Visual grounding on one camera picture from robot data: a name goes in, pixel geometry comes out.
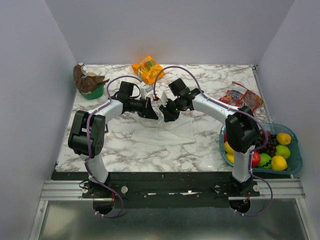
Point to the yellow lemon top right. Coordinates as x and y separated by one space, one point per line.
283 138

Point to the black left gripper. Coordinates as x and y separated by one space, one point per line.
147 111

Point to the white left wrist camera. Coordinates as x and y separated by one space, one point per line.
146 90

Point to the red candy bag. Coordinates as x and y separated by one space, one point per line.
238 95

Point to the green bowl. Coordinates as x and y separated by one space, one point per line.
97 93

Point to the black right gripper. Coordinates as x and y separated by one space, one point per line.
168 116

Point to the white camisole garment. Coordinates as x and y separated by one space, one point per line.
160 133

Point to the teal plastic fruit basket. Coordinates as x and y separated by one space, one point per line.
294 162

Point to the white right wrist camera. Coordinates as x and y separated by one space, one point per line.
163 98

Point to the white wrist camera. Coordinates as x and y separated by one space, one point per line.
163 98
146 90

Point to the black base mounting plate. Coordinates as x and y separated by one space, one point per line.
155 190

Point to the red apple front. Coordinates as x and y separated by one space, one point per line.
255 160

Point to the dark purple grape bunch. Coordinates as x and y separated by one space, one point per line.
270 148

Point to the yellow lemon left upper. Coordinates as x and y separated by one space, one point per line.
228 148

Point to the aluminium frame rail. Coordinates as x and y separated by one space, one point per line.
64 190

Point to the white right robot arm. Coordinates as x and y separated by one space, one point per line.
240 125

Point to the orange snack bag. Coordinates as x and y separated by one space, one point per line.
147 69

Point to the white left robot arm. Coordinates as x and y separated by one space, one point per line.
87 132

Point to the yellow lemon bottom right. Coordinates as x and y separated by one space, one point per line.
278 163

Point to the yellow lemon left lower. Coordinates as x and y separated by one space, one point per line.
230 157

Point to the green lime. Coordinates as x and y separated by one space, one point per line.
283 151

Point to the green apple with squiggle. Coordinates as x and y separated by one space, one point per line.
265 161

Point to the yellow lemon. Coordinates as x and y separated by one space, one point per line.
230 157
283 138
278 163
228 148

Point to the crumpled brown paper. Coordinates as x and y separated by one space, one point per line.
87 83

